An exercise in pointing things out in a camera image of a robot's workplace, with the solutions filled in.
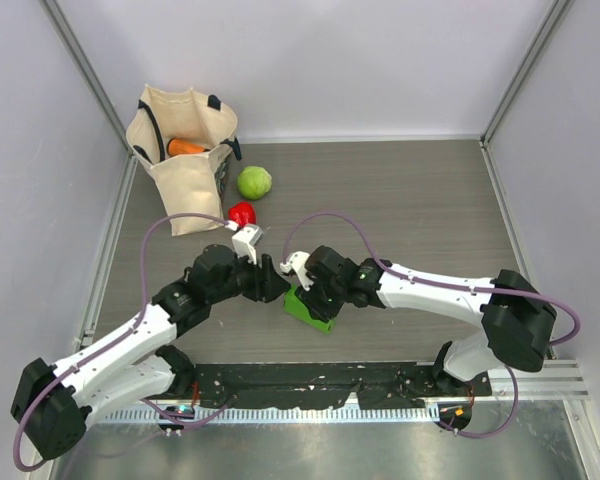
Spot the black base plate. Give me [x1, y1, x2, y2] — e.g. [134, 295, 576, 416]
[134, 360, 494, 410]

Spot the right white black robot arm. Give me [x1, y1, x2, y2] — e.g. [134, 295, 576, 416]
[291, 246, 557, 395]

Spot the beige canvas tote bag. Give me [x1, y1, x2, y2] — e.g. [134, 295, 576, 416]
[126, 85, 242, 236]

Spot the white slotted cable duct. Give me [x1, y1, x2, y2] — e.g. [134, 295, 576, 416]
[101, 403, 439, 426]

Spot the green paper box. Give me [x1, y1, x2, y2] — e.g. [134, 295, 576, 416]
[284, 287, 335, 334]

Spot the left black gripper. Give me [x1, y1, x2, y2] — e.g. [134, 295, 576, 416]
[208, 246, 289, 303]

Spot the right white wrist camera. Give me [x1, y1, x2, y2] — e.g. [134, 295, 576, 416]
[280, 251, 313, 291]

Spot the red bell pepper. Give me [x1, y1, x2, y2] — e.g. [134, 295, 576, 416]
[228, 202, 257, 227]

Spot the green cabbage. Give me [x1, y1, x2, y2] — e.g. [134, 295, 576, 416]
[236, 166, 273, 200]

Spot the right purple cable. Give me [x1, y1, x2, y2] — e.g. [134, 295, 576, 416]
[279, 211, 581, 441]

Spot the purple cable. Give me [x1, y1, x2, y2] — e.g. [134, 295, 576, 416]
[279, 211, 581, 441]
[12, 212, 241, 473]

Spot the orange carrot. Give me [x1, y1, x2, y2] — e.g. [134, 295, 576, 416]
[167, 138, 209, 156]

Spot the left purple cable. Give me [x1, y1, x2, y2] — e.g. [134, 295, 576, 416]
[12, 212, 241, 473]

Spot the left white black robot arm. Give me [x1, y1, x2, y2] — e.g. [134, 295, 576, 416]
[10, 245, 290, 471]

